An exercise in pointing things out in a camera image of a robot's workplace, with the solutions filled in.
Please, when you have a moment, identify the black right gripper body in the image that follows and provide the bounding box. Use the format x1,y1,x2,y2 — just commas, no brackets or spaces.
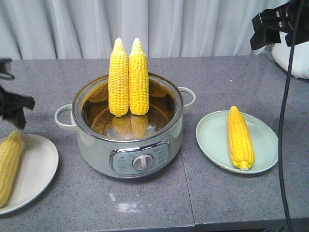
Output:
285,0,309,46

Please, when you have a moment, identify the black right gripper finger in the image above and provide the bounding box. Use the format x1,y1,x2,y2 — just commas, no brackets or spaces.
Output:
250,28,281,50
252,6,290,33

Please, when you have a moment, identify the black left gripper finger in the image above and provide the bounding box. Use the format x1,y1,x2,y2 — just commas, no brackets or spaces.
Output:
0,87,35,130

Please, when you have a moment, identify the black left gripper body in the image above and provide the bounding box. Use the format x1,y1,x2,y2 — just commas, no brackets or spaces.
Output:
0,58,15,79

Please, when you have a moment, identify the pale yellow corn cob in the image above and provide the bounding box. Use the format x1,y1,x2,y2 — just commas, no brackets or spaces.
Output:
0,130,22,207

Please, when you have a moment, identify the bright yellow corn cob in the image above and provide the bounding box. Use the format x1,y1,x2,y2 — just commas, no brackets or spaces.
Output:
227,106,255,171

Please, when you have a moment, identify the white rice cooker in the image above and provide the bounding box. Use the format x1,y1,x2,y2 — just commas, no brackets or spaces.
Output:
272,32,309,79

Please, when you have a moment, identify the grey pleated curtain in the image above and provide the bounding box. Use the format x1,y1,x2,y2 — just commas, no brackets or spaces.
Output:
0,0,283,59

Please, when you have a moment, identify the white round plate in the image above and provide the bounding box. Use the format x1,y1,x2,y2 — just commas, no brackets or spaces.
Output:
0,134,59,215

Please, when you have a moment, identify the mint green round plate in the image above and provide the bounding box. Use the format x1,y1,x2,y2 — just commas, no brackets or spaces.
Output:
196,110,278,174

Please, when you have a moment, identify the pale green electric pot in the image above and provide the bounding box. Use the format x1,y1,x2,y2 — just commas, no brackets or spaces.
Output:
55,73,195,179

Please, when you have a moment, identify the black right camera cable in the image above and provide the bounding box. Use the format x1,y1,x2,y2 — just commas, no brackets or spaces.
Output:
278,0,305,232

